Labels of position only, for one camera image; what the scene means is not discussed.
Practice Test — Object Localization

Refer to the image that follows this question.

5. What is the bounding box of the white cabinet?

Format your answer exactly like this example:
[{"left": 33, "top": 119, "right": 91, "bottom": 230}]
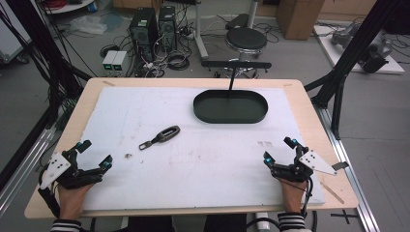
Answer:
[{"left": 0, "top": 0, "right": 32, "bottom": 65}]

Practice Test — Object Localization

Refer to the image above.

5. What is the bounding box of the white foam mat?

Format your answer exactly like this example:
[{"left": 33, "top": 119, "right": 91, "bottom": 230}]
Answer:
[{"left": 78, "top": 85, "right": 327, "bottom": 213}]

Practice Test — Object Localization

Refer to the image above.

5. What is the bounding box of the black round stool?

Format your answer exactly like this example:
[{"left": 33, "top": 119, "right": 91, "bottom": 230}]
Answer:
[{"left": 224, "top": 26, "right": 269, "bottom": 79}]

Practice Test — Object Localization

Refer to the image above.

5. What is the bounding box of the white floor board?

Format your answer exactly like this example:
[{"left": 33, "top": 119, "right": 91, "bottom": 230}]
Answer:
[{"left": 312, "top": 24, "right": 406, "bottom": 75}]

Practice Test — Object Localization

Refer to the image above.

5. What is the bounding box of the white desk leg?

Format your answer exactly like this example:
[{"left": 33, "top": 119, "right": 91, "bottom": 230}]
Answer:
[{"left": 192, "top": 0, "right": 211, "bottom": 61}]

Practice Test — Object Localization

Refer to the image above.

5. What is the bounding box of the small grey metal piece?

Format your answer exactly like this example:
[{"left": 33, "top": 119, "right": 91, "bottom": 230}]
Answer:
[{"left": 331, "top": 160, "right": 350, "bottom": 172}]

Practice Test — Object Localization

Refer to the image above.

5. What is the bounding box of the clear plastic bag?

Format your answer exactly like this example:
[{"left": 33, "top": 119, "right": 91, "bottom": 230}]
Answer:
[{"left": 68, "top": 14, "right": 108, "bottom": 36}]

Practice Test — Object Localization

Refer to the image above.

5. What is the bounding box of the grey device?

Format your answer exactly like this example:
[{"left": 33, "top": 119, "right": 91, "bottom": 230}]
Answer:
[{"left": 330, "top": 22, "right": 360, "bottom": 46}]

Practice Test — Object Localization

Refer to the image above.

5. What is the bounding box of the white power supply box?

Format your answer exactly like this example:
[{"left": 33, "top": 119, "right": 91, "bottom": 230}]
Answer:
[
  {"left": 111, "top": 50, "right": 130, "bottom": 76},
  {"left": 102, "top": 49, "right": 119, "bottom": 76}
]

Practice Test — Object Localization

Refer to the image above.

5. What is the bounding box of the black device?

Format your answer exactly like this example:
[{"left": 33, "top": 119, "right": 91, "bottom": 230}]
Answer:
[{"left": 358, "top": 31, "right": 394, "bottom": 74}]

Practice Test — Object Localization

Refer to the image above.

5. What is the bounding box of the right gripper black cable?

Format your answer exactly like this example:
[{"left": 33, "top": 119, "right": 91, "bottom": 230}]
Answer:
[{"left": 301, "top": 176, "right": 316, "bottom": 218}]

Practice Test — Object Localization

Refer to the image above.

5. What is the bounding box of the slim black computer tower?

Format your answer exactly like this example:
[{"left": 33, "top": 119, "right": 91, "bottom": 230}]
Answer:
[{"left": 157, "top": 5, "right": 178, "bottom": 53}]

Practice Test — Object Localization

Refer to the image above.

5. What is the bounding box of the black coiled cable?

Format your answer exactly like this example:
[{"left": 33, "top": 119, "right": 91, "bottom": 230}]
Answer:
[{"left": 165, "top": 50, "right": 191, "bottom": 72}]

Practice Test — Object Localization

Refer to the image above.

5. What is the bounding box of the black frame strut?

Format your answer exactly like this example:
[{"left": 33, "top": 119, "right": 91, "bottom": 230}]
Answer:
[
  {"left": 0, "top": 0, "right": 93, "bottom": 191},
  {"left": 304, "top": 0, "right": 404, "bottom": 140}
]

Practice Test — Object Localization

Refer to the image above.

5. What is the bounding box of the aluminium rail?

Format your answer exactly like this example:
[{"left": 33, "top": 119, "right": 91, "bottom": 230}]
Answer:
[
  {"left": 312, "top": 101, "right": 382, "bottom": 232},
  {"left": 0, "top": 127, "right": 56, "bottom": 216}
]

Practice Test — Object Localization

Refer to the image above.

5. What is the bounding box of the black floor cable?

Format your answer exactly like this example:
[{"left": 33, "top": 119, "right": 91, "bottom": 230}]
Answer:
[{"left": 246, "top": 217, "right": 282, "bottom": 232}]

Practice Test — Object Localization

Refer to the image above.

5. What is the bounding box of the large black computer tower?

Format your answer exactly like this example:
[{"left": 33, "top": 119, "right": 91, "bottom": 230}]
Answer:
[{"left": 128, "top": 7, "right": 160, "bottom": 67}]

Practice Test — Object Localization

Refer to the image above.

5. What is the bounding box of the thin wooden stick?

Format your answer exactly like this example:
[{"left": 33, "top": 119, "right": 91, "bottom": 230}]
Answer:
[{"left": 319, "top": 181, "right": 345, "bottom": 205}]

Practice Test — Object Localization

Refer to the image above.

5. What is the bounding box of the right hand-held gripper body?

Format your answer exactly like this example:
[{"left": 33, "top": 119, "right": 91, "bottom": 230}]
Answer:
[{"left": 271, "top": 145, "right": 338, "bottom": 183}]

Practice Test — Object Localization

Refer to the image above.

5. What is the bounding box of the dark carabiner keychain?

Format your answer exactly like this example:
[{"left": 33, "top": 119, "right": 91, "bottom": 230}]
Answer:
[{"left": 138, "top": 125, "right": 181, "bottom": 151}]

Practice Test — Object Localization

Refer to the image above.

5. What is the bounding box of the white round table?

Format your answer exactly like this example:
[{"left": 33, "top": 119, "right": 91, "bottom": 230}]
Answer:
[{"left": 41, "top": 0, "right": 95, "bottom": 15}]

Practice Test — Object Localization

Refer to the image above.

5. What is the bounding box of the black foot pedal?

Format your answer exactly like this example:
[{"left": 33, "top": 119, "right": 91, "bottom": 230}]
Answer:
[{"left": 224, "top": 13, "right": 251, "bottom": 31}]

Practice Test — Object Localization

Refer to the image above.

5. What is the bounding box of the person's right hand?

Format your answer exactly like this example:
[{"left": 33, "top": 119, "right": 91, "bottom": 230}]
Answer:
[{"left": 278, "top": 178, "right": 309, "bottom": 215}]

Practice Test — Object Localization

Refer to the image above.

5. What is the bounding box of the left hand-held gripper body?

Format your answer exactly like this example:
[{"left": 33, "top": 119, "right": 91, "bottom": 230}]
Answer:
[{"left": 40, "top": 150, "right": 105, "bottom": 190}]

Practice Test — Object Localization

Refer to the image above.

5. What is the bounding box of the black oval tray hanger stand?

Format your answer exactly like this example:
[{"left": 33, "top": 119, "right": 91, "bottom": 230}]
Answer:
[{"left": 192, "top": 60, "right": 273, "bottom": 125}]

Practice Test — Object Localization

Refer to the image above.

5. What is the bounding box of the person's left hand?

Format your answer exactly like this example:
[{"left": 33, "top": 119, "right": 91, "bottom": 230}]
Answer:
[{"left": 57, "top": 183, "right": 95, "bottom": 221}]

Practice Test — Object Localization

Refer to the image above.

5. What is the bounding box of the brown cardboard box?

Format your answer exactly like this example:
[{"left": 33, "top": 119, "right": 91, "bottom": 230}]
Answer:
[{"left": 276, "top": 0, "right": 326, "bottom": 42}]

